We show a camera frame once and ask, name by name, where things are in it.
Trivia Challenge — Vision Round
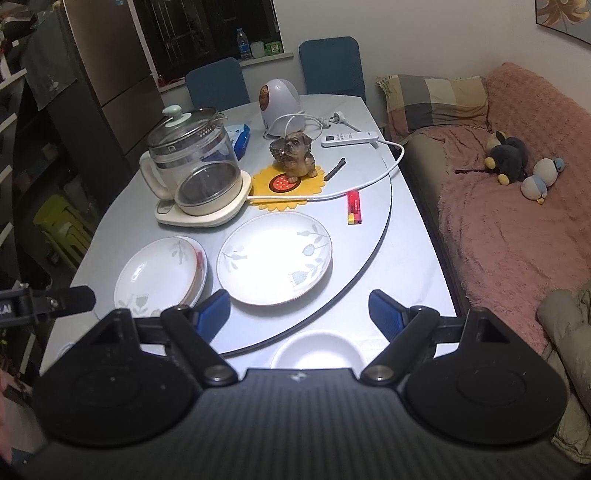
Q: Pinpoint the white bowl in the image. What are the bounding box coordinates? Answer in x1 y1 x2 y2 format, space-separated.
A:
271 331 366 370

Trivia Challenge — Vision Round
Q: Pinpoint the white plug with coiled cable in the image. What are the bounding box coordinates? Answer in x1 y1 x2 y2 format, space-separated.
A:
269 111 362 139

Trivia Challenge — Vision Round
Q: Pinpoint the brown dog figurine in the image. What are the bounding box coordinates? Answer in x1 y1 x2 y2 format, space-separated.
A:
270 132 324 182

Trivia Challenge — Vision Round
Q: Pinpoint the blue box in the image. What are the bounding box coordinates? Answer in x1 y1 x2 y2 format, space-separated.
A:
225 124 251 158

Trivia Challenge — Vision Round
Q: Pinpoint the grey round turntable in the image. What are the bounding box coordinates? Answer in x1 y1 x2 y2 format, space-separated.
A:
92 99 393 357

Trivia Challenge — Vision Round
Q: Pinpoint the dark hanging cloth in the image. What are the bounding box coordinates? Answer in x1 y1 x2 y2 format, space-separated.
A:
22 8 78 110

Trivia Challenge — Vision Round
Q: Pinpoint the pink blanket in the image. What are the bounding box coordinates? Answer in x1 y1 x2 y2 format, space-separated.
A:
401 62 591 355

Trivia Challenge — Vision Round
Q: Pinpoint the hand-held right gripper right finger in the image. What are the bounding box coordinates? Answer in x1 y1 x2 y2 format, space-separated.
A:
361 289 503 387

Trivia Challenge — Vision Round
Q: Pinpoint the white and blue plush toy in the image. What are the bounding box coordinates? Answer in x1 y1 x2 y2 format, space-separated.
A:
521 157 567 204

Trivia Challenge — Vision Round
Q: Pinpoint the small floral plate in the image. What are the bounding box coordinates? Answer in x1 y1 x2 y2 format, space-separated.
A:
114 236 200 311

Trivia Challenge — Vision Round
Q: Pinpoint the glass electric kettle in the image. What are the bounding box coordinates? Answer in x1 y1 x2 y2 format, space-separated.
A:
139 105 245 217

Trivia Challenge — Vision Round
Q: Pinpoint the white remote control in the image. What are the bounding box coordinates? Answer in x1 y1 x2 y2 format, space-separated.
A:
321 131 380 149

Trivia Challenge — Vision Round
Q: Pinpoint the checked pillow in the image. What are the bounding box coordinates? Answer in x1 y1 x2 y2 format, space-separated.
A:
376 74 489 142

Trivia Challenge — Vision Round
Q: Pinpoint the bronze refrigerator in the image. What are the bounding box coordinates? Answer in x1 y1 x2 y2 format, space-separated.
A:
54 0 165 160

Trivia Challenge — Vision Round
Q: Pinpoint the white kettle power cable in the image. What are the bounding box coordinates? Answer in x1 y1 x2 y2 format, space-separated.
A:
248 140 406 203

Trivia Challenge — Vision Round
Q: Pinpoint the blue chair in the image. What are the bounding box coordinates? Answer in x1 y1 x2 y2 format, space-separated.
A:
298 36 367 103
185 57 253 113

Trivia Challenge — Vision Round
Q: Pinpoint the stack of green stools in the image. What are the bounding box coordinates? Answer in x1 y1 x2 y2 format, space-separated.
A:
32 194 96 269

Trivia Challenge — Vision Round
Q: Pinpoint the red and yellow lighter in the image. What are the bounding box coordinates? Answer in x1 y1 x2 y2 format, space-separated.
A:
346 190 362 226

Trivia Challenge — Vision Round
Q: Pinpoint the dark plush toy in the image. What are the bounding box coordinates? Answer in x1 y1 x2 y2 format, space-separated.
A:
483 131 530 186

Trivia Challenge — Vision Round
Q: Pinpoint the dark window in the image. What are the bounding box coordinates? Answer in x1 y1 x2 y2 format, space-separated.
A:
133 0 283 83

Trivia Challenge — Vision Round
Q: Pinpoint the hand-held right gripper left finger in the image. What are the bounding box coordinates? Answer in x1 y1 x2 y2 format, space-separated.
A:
90 289 240 387

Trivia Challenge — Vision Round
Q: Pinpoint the grey green jacket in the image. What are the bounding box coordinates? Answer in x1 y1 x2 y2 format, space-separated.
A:
537 285 591 466

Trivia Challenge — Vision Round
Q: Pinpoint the storage shelf rack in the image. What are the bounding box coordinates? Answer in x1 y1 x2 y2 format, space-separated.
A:
0 9 35 296

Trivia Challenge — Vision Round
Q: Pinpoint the yellow sunflower mat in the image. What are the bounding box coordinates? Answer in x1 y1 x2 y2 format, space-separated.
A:
252 164 328 212

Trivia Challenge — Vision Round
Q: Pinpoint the white round appliance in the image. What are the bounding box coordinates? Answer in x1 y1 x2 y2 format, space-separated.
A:
258 78 304 138

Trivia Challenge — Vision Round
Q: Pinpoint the cream kettle base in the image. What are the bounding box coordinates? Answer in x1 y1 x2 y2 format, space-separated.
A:
154 170 254 228

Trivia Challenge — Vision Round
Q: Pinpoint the framed wall picture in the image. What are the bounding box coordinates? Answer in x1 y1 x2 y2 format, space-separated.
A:
535 0 591 45

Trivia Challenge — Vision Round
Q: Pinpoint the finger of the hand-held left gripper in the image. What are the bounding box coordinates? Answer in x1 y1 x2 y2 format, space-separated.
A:
27 285 97 320

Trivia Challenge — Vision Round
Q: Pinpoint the large floral plate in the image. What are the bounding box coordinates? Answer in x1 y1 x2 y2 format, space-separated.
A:
216 215 334 306

